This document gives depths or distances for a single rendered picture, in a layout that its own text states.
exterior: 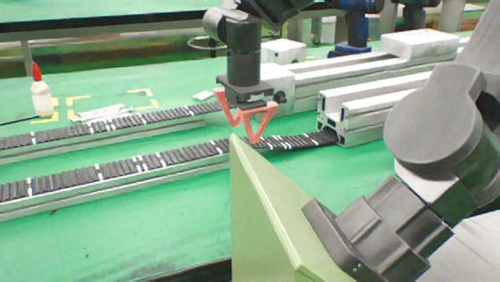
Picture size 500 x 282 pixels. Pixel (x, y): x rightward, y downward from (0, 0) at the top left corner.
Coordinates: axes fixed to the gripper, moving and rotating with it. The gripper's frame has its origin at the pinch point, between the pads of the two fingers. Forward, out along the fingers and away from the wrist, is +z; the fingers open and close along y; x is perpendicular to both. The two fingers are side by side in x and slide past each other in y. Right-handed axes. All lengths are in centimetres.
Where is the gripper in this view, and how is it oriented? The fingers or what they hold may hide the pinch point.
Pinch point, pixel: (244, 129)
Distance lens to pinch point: 81.0
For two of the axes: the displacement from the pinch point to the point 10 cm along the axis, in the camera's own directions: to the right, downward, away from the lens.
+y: -4.6, -4.0, 7.9
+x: -8.9, 2.0, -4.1
